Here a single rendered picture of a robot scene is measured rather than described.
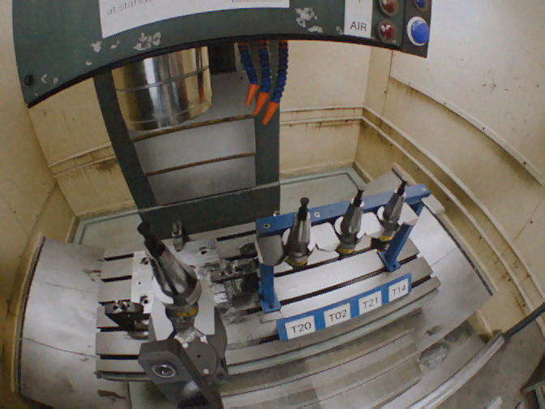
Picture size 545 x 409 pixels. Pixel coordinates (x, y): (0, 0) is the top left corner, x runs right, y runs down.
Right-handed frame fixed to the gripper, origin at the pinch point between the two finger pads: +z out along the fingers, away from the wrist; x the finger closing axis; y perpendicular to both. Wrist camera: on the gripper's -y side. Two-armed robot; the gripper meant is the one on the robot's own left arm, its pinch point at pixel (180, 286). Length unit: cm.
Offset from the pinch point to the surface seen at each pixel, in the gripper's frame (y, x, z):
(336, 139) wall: 45, 85, 106
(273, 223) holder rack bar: 6.9, 17.5, 14.1
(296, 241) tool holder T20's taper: 5.3, 19.8, 7.4
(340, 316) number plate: 36.0, 32.8, 0.2
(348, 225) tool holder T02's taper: 4.7, 30.5, 7.7
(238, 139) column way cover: 15, 19, 66
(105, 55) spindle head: -29.4, 0.2, 3.2
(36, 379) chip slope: 48, -90, -11
